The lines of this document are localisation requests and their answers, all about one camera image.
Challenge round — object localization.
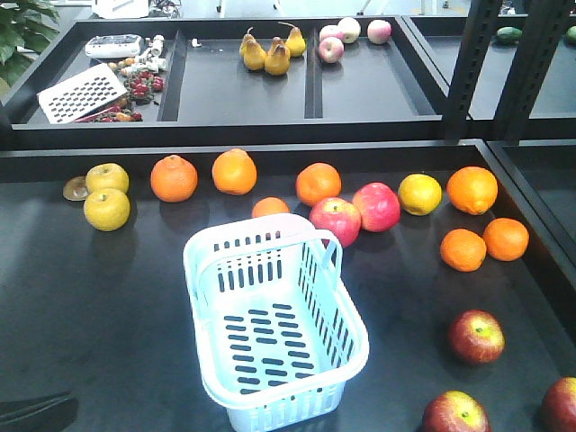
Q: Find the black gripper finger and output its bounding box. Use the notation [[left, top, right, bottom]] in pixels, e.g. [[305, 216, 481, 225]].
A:
[[1, 392, 77, 432]]

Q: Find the bright red apple left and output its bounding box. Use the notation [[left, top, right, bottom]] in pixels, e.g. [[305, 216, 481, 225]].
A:
[[309, 197, 362, 248]]

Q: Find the white electronic scale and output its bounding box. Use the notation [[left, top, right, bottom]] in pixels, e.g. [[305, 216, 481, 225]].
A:
[[85, 34, 143, 59]]

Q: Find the orange small front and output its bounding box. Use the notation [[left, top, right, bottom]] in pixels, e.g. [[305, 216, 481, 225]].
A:
[[440, 229, 487, 272]]

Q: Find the large orange with nub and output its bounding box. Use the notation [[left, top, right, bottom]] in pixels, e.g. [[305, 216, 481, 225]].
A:
[[446, 166, 499, 215]]

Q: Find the black wooden produce display stand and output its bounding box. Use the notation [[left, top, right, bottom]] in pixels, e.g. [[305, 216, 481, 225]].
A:
[[1, 18, 575, 431]]

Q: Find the yellow apple pear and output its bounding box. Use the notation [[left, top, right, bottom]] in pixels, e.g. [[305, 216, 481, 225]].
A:
[[398, 174, 443, 216]]

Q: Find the light blue plastic basket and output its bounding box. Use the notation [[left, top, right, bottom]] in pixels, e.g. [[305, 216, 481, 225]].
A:
[[183, 213, 369, 431]]

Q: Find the bright red apple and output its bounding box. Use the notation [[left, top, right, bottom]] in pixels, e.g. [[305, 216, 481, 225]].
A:
[[309, 197, 362, 248], [352, 182, 401, 232]]

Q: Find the red apple mid left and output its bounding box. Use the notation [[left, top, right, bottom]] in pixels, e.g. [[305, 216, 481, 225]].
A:
[[447, 310, 506, 365]]

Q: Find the orange behind red apples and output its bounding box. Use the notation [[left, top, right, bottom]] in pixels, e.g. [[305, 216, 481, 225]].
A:
[[295, 162, 342, 207]]

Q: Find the bright red apple right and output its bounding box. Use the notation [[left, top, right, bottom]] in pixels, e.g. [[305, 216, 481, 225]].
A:
[[352, 182, 401, 232]]

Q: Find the orange small right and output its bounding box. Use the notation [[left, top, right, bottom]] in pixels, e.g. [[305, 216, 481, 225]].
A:
[[482, 218, 529, 262]]

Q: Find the black upright shelf post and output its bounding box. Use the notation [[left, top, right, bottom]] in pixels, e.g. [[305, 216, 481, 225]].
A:
[[442, 0, 501, 143]]

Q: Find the orange small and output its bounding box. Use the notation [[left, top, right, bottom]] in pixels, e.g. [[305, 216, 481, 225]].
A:
[[440, 229, 487, 272], [482, 218, 529, 262]]

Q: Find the red apple front left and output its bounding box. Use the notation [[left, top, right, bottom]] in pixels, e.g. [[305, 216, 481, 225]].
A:
[[422, 390, 491, 432]]

